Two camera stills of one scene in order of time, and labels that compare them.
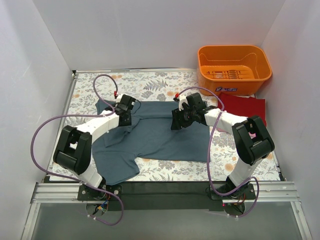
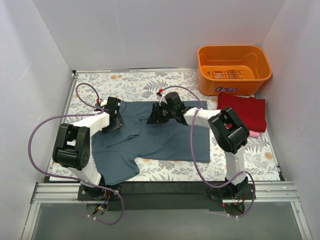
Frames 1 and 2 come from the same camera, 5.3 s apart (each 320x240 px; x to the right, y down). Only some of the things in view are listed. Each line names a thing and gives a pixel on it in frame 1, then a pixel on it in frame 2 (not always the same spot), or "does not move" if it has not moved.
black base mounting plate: (165, 196) does not move
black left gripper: (125, 119) to (116, 122)
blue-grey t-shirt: (117, 153) does not move
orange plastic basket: (234, 70) does not move
